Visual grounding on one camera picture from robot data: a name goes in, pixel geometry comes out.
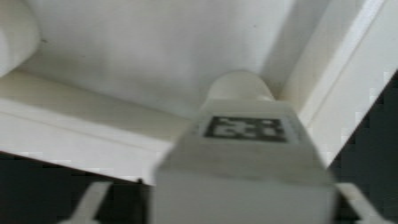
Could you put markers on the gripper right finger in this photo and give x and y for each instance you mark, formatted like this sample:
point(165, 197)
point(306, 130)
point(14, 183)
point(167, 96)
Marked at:
point(362, 208)

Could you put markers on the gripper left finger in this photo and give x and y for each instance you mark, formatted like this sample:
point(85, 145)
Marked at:
point(89, 204)

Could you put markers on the white square tabletop panel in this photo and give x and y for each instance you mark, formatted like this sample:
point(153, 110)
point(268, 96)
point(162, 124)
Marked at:
point(108, 62)

